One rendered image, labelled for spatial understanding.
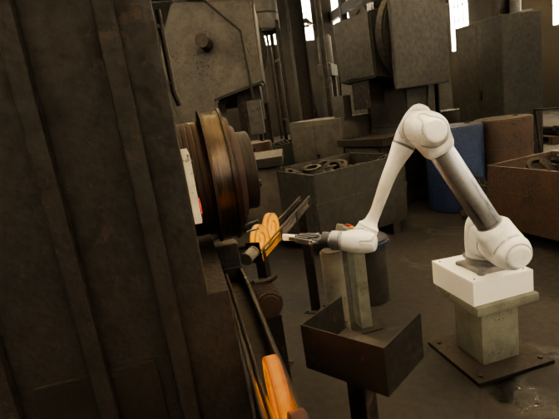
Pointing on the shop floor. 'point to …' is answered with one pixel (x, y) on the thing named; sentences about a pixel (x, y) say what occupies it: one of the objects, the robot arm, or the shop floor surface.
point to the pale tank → (266, 19)
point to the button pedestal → (359, 292)
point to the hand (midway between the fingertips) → (289, 237)
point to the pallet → (551, 131)
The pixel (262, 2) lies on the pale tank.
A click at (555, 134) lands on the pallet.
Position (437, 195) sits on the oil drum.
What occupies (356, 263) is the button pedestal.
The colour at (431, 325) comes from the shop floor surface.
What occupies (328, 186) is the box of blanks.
